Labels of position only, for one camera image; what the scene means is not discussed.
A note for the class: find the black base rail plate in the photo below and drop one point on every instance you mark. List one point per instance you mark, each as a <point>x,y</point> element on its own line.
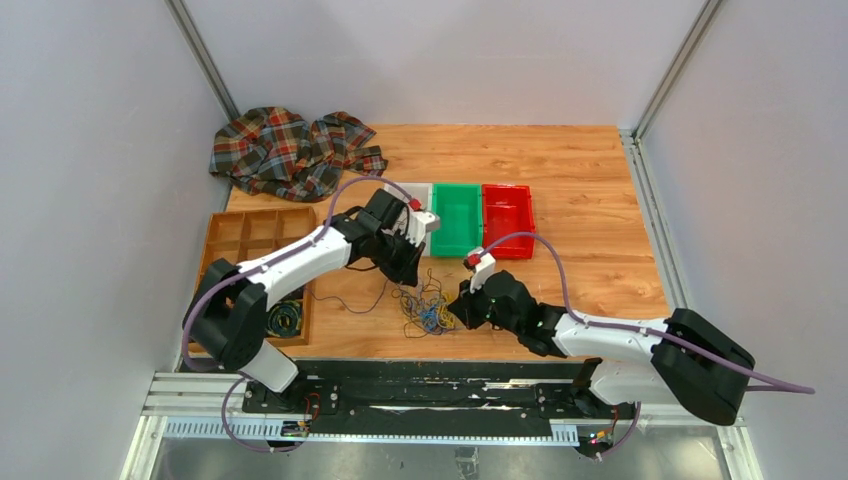
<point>437,398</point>

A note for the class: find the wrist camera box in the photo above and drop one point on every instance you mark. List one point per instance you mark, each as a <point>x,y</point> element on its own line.
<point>419,223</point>
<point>482,265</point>

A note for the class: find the plaid cloth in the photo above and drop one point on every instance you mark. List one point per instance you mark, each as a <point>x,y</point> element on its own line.
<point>275,151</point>

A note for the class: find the right aluminium frame post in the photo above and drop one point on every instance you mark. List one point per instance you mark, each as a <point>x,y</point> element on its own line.
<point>693,38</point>

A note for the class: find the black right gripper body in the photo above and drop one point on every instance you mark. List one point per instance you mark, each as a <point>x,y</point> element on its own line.
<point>482,310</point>

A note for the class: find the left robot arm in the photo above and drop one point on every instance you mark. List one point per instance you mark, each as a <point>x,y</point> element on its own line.
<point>229,312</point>

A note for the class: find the left aluminium frame post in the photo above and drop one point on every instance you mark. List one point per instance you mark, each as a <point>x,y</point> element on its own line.
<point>202,55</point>

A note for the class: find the green plastic bin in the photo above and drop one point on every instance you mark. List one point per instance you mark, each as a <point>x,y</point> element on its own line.
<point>459,207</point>

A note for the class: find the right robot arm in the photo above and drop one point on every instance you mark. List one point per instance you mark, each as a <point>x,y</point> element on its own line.
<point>683,359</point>

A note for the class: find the aluminium frame post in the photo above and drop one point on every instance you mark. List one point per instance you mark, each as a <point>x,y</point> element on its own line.
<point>693,38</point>
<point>202,55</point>

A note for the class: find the white plastic bin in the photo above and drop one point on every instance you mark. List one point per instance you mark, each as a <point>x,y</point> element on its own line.
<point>422,192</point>

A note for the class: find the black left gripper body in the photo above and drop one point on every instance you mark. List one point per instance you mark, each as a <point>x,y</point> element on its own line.
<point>396,255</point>

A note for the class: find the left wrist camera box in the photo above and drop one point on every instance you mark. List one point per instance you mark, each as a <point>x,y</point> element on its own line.
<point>419,223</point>

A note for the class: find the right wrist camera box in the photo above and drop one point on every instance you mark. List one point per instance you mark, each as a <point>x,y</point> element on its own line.
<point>482,265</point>

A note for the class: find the red plastic bin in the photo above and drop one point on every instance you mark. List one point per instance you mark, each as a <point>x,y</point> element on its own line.
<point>508,209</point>

